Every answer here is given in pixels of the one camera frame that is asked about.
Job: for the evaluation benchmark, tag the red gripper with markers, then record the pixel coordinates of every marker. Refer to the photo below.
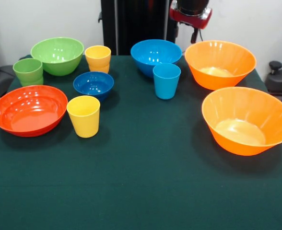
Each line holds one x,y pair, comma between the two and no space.
198,21

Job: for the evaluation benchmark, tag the orange plastic bowl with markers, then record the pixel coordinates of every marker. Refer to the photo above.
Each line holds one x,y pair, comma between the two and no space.
247,112
220,57

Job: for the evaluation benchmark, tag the light blue plastic cup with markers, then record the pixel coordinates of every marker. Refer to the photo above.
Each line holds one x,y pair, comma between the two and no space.
166,83

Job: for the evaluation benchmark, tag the dark blue plastic bowl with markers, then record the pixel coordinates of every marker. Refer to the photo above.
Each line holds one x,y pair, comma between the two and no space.
93,83

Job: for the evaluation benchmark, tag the light blue plastic bowl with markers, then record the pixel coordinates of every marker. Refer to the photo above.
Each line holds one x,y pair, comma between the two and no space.
155,51

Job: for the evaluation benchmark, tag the yellow plastic cup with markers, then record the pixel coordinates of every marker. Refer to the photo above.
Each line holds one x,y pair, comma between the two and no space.
99,69
84,122
97,56

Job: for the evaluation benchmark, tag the green plastic bowl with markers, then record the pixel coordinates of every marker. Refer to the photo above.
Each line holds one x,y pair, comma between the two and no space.
57,55

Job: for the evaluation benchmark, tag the dark green tablecloth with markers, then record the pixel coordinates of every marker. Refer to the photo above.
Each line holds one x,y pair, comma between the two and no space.
141,179

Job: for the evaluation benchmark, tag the green plastic cup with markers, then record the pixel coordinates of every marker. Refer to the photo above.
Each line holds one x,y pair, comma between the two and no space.
28,69
31,83

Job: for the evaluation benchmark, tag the red plastic bowl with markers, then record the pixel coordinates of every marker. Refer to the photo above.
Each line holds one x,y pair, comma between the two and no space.
28,110

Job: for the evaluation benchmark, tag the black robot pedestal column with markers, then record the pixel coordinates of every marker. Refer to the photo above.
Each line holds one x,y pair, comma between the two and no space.
136,24

